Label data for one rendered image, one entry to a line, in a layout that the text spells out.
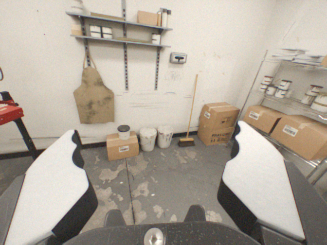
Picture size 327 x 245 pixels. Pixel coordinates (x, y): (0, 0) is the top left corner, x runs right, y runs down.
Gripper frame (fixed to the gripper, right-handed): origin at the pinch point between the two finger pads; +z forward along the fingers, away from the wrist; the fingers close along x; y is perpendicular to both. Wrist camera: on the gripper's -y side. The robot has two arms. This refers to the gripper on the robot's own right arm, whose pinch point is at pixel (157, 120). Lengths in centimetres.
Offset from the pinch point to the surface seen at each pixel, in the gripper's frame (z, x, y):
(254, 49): 273, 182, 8
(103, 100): 187, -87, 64
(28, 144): 119, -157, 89
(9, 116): 100, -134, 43
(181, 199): 94, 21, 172
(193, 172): 138, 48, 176
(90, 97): 184, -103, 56
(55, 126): 172, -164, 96
